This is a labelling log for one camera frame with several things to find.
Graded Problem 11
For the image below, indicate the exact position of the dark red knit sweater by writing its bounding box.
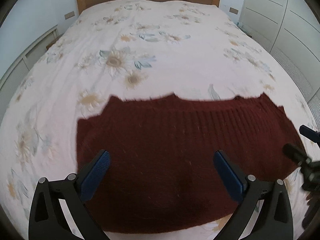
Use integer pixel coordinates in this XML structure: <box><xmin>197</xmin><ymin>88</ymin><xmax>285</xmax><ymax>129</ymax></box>
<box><xmin>76</xmin><ymin>94</ymin><xmax>303</xmax><ymax>233</ymax></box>

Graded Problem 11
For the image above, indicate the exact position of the white wardrobe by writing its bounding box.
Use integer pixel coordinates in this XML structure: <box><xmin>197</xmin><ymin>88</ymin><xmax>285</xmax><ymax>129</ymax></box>
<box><xmin>237</xmin><ymin>0</ymin><xmax>320</xmax><ymax>111</ymax></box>

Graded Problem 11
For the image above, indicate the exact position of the white radiator cover panel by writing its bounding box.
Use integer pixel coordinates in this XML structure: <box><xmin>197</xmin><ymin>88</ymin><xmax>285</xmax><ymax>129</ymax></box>
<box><xmin>1</xmin><ymin>25</ymin><xmax>59</xmax><ymax>115</ymax></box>

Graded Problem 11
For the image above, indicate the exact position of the left wooden nightstand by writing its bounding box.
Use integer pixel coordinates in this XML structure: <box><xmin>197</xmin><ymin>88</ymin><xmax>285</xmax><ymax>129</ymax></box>
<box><xmin>46</xmin><ymin>35</ymin><xmax>62</xmax><ymax>50</ymax></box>

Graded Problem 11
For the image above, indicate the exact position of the floral white bed duvet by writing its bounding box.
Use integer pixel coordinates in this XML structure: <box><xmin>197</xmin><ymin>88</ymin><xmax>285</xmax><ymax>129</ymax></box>
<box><xmin>1</xmin><ymin>0</ymin><xmax>319</xmax><ymax>239</ymax></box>

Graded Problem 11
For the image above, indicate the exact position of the right wall switch plate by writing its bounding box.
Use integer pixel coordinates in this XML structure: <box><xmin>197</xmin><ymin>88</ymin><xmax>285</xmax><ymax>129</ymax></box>
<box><xmin>229</xmin><ymin>7</ymin><xmax>239</xmax><ymax>15</ymax></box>

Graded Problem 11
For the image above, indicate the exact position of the wall switch plate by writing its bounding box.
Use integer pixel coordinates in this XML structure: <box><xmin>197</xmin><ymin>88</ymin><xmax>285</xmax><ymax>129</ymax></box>
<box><xmin>65</xmin><ymin>11</ymin><xmax>75</xmax><ymax>20</ymax></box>
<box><xmin>229</xmin><ymin>7</ymin><xmax>239</xmax><ymax>15</ymax></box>

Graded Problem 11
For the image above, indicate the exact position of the left wall switch plate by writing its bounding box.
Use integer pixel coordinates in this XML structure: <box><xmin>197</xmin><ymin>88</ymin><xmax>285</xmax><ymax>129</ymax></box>
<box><xmin>65</xmin><ymin>11</ymin><xmax>75</xmax><ymax>20</ymax></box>

